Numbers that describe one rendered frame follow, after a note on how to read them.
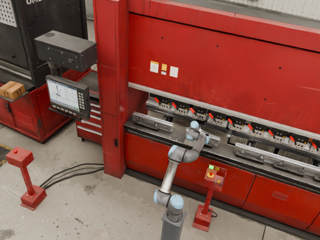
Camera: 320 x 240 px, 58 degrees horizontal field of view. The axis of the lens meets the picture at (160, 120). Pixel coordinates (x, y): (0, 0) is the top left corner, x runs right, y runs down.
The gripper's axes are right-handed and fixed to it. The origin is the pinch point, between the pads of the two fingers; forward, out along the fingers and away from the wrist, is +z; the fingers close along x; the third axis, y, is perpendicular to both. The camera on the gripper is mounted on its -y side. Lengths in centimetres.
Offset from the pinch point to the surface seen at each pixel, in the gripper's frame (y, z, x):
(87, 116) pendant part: -26, -58, 98
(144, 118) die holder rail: 0, 6, 64
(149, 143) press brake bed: -25, 18, 50
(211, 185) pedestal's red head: -48, -1, -33
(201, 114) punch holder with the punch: 17.8, -17.0, -1.8
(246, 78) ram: 52, -57, -35
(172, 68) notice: 46, -50, 35
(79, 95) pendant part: -12, -76, 104
